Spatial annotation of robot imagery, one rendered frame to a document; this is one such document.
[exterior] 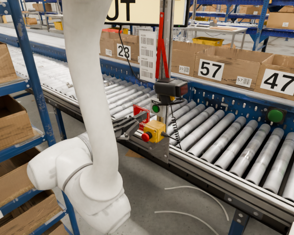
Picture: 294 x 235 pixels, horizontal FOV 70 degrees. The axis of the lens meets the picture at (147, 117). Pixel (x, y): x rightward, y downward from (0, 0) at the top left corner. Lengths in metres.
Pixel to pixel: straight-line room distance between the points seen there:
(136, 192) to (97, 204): 1.28
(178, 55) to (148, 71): 0.65
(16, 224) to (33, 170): 0.45
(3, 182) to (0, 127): 0.20
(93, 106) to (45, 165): 0.23
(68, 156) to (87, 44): 0.30
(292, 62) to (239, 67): 0.36
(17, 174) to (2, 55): 0.40
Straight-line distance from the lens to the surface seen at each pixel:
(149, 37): 0.85
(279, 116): 1.29
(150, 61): 0.87
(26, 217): 1.02
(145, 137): 0.88
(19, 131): 0.80
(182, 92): 0.76
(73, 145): 0.62
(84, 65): 0.42
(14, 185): 0.90
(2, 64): 0.74
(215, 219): 1.71
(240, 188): 0.90
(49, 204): 1.04
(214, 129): 1.16
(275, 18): 5.66
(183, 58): 1.49
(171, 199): 1.75
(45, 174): 0.59
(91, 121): 0.43
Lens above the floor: 1.35
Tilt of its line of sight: 29 degrees down
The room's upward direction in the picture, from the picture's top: straight up
